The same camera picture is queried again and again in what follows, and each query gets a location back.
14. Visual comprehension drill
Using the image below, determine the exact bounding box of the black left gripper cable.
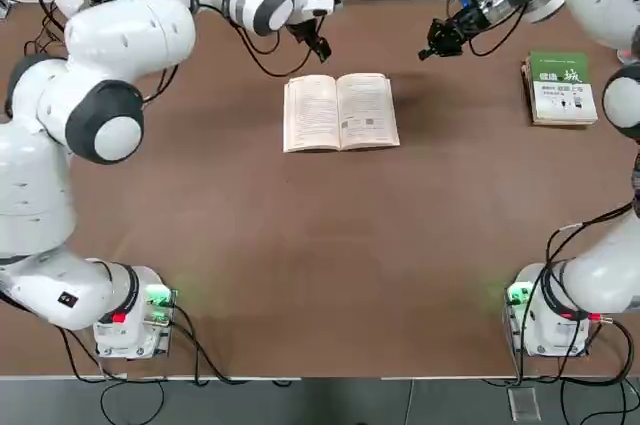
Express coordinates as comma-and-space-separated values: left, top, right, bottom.
219, 9, 304, 80

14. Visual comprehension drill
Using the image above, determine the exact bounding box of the blue white cover paperback book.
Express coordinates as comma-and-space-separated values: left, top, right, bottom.
282, 73, 401, 154

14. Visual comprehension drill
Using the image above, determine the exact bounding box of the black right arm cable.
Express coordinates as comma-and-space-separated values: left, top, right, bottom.
542, 199, 640, 296

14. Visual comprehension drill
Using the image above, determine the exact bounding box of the black left base cable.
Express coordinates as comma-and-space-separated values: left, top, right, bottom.
164, 294, 306, 389

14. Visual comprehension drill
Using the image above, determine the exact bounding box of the black base cable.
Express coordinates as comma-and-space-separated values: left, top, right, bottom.
587, 314, 636, 425
164, 294, 306, 389

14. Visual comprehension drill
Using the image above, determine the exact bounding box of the black right base cable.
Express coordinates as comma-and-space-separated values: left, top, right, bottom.
587, 314, 636, 425

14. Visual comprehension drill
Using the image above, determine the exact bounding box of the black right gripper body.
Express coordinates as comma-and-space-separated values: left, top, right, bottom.
452, 3, 490, 35

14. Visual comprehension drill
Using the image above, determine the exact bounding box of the metal floor socket plate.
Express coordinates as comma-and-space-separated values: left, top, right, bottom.
507, 387, 542, 422

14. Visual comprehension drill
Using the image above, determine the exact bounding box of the green cover book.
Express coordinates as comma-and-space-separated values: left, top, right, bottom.
528, 50, 599, 121

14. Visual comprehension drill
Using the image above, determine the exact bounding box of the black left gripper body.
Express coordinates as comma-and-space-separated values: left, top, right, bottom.
287, 17, 319, 42

